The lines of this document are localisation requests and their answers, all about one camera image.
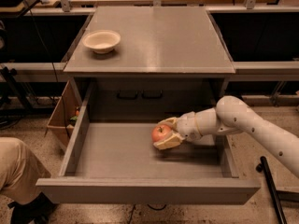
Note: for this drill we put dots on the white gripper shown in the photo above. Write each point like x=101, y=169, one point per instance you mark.
x=188, y=125

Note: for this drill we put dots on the red apple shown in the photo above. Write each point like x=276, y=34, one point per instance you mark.
x=160, y=132

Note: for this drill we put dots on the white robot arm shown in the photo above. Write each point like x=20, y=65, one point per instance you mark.
x=231, y=115

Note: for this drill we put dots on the grey open top drawer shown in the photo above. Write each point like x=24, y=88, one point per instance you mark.
x=115, y=162

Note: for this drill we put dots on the grey cabinet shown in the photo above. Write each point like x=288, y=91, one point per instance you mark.
x=173, y=49

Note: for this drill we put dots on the black metal bar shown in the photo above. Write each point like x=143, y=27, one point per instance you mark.
x=276, y=195

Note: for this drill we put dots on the cardboard box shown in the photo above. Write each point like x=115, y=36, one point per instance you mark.
x=60, y=123

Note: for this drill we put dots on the white bowl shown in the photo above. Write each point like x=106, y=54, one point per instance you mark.
x=101, y=41

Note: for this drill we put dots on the person leg khaki trousers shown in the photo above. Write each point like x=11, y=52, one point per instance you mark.
x=19, y=171

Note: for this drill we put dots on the black drawer handle right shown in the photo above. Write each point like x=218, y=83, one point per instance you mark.
x=158, y=94

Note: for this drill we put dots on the black drawer handle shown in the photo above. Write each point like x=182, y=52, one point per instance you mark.
x=158, y=94
x=127, y=95

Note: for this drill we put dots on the black drawer handle left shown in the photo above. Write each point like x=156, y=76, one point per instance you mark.
x=127, y=95

